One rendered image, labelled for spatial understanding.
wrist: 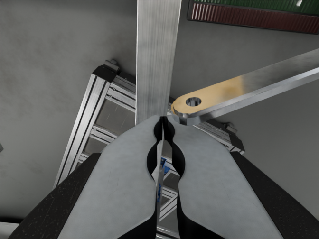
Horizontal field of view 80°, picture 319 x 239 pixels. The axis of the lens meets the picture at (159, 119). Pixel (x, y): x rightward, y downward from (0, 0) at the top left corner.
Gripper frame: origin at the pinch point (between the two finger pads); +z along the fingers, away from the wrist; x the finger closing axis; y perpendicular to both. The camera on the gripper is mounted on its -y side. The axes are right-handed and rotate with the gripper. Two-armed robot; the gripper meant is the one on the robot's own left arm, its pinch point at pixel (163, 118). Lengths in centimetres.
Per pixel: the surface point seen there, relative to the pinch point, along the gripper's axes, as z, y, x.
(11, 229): 115, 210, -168
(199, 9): 17.3, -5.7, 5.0
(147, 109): 5.6, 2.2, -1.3
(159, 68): 5.1, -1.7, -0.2
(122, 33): 92, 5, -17
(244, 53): 86, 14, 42
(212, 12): 17.2, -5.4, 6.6
